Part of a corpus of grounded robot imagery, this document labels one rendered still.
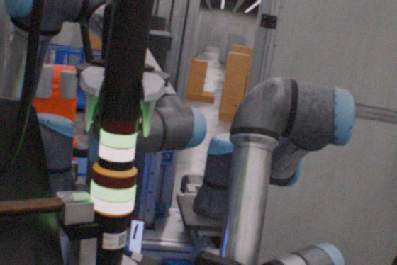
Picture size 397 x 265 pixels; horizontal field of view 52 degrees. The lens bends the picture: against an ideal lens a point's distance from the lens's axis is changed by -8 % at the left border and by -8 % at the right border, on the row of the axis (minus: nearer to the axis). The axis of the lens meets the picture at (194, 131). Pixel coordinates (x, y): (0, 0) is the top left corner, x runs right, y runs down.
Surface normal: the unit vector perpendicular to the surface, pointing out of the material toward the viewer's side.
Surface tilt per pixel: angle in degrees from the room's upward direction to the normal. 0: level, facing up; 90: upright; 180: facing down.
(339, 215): 90
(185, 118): 48
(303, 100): 63
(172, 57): 90
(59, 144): 88
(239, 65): 90
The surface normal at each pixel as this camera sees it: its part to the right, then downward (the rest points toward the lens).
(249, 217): 0.13, -0.24
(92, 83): -0.40, -0.69
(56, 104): 0.41, 0.27
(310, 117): -0.04, 0.28
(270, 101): -0.13, -0.22
